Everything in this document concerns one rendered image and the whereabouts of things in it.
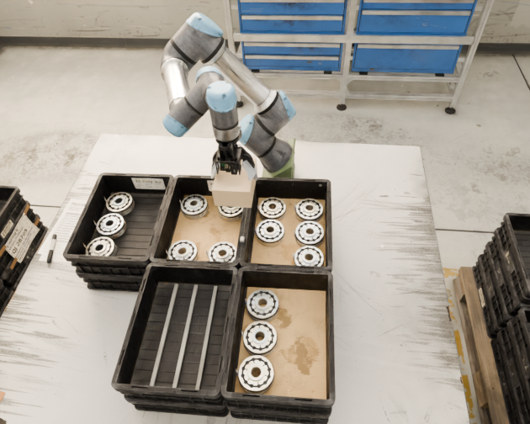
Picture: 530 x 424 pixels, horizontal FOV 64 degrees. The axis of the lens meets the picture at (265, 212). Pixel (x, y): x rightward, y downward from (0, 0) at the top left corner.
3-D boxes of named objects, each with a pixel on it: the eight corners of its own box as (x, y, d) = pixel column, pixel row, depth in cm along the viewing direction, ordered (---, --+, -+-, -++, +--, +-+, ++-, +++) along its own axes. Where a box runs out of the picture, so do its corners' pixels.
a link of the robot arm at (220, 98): (229, 75, 112) (239, 92, 106) (233, 108, 120) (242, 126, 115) (200, 82, 110) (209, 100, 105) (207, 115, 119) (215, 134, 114)
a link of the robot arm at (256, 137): (251, 147, 184) (230, 128, 177) (274, 126, 180) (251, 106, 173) (255, 161, 175) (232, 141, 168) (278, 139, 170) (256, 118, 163)
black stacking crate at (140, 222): (110, 193, 175) (101, 173, 166) (180, 195, 172) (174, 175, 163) (75, 275, 150) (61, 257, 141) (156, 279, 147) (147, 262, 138)
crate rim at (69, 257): (102, 176, 167) (100, 172, 165) (176, 178, 165) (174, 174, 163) (63, 261, 142) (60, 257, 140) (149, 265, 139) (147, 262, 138)
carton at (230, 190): (223, 170, 147) (220, 155, 141) (257, 172, 145) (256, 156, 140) (214, 205, 137) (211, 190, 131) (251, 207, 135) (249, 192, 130)
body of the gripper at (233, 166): (216, 175, 127) (210, 145, 117) (221, 156, 132) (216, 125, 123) (241, 177, 126) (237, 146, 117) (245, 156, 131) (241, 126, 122)
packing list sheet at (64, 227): (66, 198, 189) (66, 198, 188) (116, 201, 186) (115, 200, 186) (34, 260, 168) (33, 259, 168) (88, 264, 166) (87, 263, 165)
